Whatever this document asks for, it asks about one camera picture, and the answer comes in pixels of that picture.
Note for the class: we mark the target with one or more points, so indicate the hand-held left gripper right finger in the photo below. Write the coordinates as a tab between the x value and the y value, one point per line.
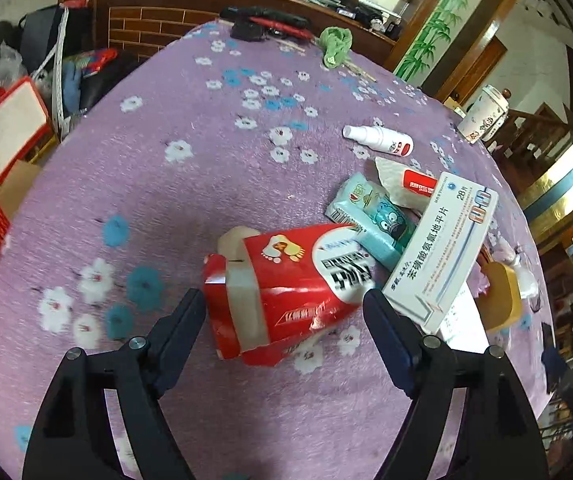
391	342

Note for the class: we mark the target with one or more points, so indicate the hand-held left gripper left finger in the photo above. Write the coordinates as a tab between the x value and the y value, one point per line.
185	332

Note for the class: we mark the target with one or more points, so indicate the white medicine box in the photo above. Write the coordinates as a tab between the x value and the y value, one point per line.
446	250

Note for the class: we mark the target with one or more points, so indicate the red paper carton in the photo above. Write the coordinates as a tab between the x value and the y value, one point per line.
291	285

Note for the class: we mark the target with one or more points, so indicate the clear plastic wrap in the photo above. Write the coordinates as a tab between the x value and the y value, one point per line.
526	280

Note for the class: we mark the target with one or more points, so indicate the white paper sheet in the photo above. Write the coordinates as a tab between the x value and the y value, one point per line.
466	325

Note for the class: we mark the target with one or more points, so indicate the teal tissue packet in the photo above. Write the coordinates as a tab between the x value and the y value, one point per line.
371	215

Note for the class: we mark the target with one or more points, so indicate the purple floral tablecloth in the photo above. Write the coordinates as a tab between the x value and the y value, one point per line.
191	185

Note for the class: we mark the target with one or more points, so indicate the crumpled white wrapper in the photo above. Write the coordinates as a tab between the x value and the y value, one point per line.
416	185

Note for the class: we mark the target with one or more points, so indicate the white spray bottle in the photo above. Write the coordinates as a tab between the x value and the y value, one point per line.
381	139

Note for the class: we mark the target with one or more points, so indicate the brown cardboard box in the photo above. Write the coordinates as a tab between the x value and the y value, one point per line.
19	185

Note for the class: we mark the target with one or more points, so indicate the gold and blue pillar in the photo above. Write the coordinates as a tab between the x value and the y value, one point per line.
566	175

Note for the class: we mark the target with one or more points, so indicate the white printed cup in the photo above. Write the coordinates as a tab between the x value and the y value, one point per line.
483	115

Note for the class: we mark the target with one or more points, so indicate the wooden stair railing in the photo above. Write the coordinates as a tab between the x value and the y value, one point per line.
531	135

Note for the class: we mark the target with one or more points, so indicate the blue cloth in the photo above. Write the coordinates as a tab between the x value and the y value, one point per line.
71	90

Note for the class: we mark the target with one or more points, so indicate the red framed white board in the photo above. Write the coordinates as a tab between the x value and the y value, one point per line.
14	125

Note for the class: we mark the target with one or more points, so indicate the wooden stick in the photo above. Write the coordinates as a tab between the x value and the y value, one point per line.
291	46
361	72

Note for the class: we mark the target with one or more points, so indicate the red and blue toy pack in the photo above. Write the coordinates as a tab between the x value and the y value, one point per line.
94	60

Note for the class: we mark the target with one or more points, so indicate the brown wooden door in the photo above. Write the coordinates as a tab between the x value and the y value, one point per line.
481	67

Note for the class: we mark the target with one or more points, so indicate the green cloth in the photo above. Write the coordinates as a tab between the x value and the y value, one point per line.
335	42

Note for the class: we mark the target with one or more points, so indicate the small black pouch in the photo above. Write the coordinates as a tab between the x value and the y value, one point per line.
246	30

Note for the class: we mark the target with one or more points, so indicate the grey plastic bag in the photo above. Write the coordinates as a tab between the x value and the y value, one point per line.
4	67

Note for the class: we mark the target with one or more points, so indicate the wooden brick pattern counter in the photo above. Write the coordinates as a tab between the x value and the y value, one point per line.
166	10

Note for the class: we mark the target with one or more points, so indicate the black and red tool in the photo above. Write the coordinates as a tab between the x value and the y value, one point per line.
276	17

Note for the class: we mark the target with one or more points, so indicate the black bag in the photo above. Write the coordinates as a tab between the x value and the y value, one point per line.
41	35

